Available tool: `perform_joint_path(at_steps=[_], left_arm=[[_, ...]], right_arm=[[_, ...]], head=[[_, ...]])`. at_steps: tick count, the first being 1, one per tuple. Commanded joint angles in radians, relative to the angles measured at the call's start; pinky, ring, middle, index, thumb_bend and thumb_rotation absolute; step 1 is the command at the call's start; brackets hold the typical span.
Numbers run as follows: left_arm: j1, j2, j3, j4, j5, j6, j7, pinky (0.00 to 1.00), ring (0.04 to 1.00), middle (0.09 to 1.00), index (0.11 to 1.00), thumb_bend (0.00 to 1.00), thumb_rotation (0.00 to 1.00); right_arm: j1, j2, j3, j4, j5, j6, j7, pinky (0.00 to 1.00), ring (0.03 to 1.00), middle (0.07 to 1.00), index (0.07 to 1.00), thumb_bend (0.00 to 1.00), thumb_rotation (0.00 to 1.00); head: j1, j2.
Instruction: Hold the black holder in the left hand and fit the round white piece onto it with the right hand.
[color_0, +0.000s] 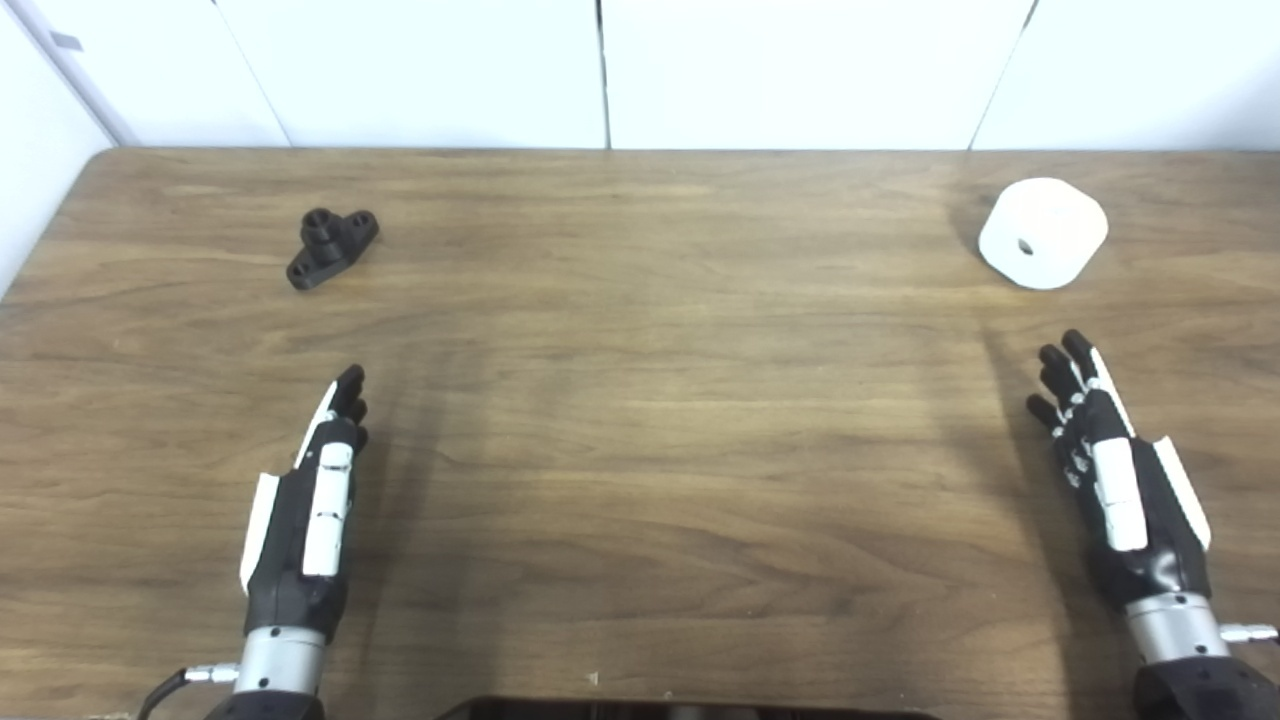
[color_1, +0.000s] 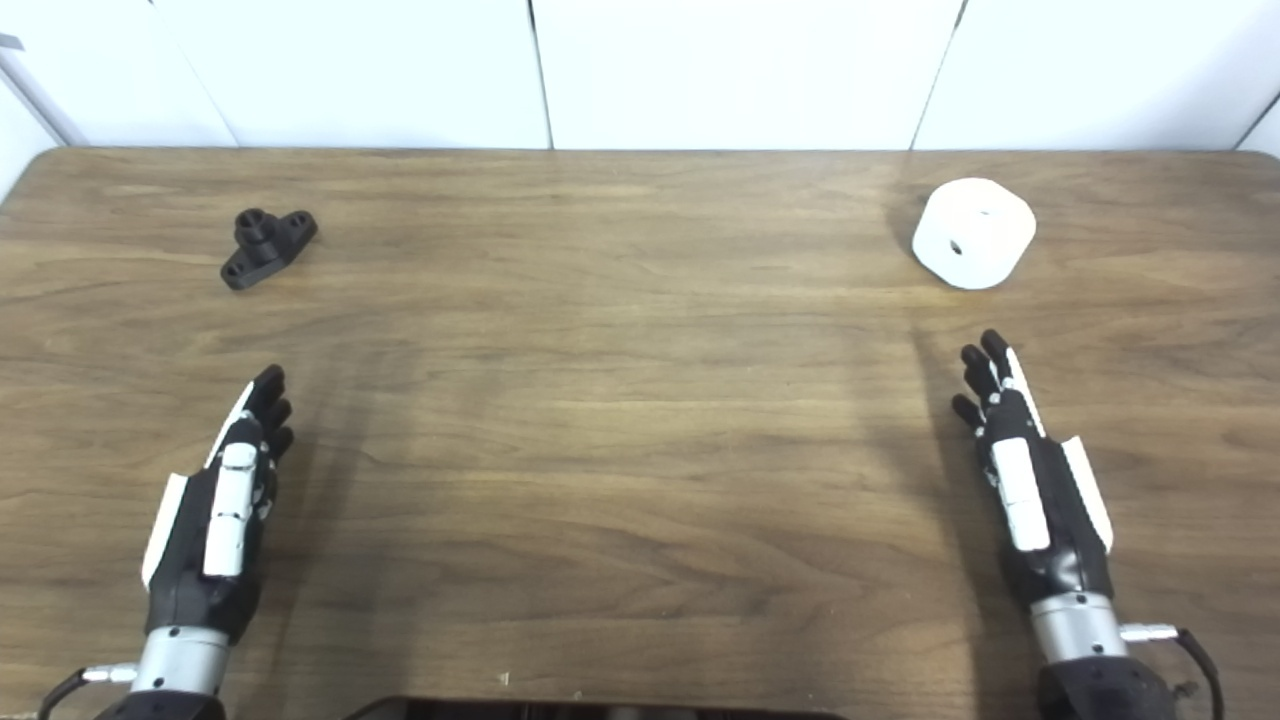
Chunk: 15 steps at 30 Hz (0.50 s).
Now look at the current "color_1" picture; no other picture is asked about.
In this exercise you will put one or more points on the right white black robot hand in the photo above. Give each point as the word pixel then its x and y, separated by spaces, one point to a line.
pixel 1055 520

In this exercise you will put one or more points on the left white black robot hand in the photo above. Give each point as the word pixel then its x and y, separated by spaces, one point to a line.
pixel 190 560

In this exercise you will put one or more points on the round white piece with holes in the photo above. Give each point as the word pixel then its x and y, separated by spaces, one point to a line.
pixel 985 225

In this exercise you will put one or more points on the black flanged holder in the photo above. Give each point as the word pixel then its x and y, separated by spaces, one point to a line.
pixel 262 245

